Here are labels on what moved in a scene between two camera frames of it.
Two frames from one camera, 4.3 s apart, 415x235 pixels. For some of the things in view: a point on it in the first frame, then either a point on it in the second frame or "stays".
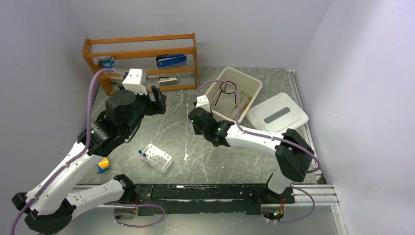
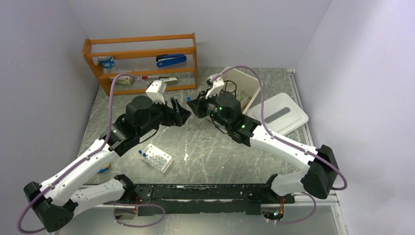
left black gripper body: (151, 107) -> (160, 114)
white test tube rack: (157, 157) stays
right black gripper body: (199, 131) -> (205, 106)
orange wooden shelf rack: (170, 60) stays
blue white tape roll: (107, 62) stays
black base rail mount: (190, 199) stays
